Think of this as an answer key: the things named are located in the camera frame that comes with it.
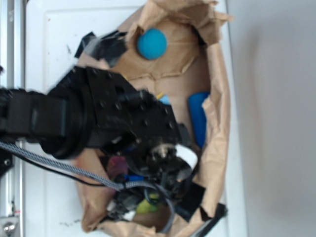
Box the blue plastic bottle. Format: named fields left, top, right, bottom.
left=188, top=92, right=210, bottom=148

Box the white plastic tray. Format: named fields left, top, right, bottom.
left=21, top=0, right=248, bottom=237

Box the white ribbon cable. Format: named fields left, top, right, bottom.
left=175, top=144, right=198, bottom=171

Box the grey braided cable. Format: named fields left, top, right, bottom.
left=0, top=140, right=176, bottom=234

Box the brown paper bag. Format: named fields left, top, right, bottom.
left=77, top=0, right=233, bottom=237

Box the aluminium frame rail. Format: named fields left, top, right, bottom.
left=0, top=0, right=27, bottom=237

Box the teal textured ball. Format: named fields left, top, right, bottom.
left=137, top=28, right=167, bottom=60

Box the green plush animal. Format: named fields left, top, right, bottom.
left=136, top=194, right=160, bottom=214

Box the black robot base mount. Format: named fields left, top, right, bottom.
left=0, top=149, right=13, bottom=177

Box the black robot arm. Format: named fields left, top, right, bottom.
left=0, top=67, right=198, bottom=194

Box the light blue sponge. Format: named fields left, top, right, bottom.
left=158, top=94, right=171, bottom=105

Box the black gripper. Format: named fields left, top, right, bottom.
left=85, top=67, right=194, bottom=197

